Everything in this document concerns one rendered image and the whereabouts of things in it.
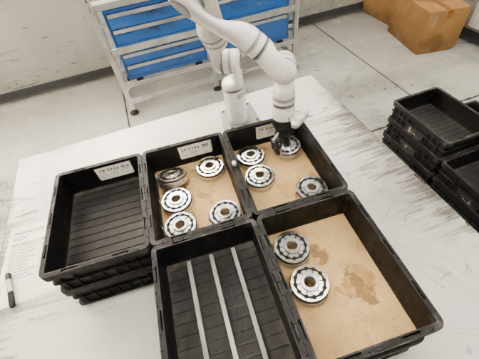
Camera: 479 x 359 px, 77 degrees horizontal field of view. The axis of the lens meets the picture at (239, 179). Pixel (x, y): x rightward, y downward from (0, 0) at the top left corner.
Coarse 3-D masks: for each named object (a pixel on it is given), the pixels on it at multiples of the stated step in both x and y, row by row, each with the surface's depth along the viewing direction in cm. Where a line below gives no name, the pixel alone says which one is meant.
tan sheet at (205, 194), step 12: (216, 156) 118; (192, 168) 115; (192, 180) 110; (216, 180) 109; (228, 180) 109; (192, 192) 107; (204, 192) 106; (216, 192) 106; (228, 192) 105; (204, 204) 103; (168, 216) 101; (204, 216) 100
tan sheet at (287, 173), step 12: (264, 144) 120; (300, 156) 113; (276, 168) 111; (288, 168) 110; (300, 168) 109; (312, 168) 109; (276, 180) 107; (288, 180) 106; (252, 192) 104; (264, 192) 104; (276, 192) 103; (288, 192) 103; (264, 204) 100; (276, 204) 100
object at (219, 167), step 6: (210, 156) 113; (198, 162) 112; (216, 162) 111; (222, 162) 111; (198, 168) 110; (216, 168) 109; (222, 168) 109; (204, 174) 108; (210, 174) 107; (216, 174) 107
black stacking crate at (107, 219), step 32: (128, 160) 108; (64, 192) 105; (96, 192) 111; (128, 192) 110; (64, 224) 98; (96, 224) 102; (128, 224) 101; (64, 256) 93; (96, 256) 94; (64, 288) 88
